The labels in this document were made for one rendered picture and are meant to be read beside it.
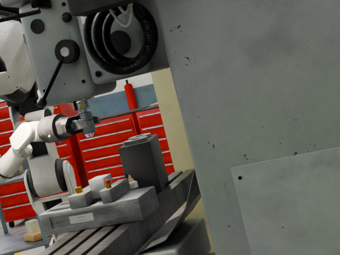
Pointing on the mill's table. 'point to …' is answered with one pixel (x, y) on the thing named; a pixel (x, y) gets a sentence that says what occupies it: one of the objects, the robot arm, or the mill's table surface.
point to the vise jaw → (81, 199)
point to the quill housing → (71, 34)
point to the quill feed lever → (62, 49)
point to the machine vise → (102, 210)
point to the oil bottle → (132, 183)
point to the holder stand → (144, 161)
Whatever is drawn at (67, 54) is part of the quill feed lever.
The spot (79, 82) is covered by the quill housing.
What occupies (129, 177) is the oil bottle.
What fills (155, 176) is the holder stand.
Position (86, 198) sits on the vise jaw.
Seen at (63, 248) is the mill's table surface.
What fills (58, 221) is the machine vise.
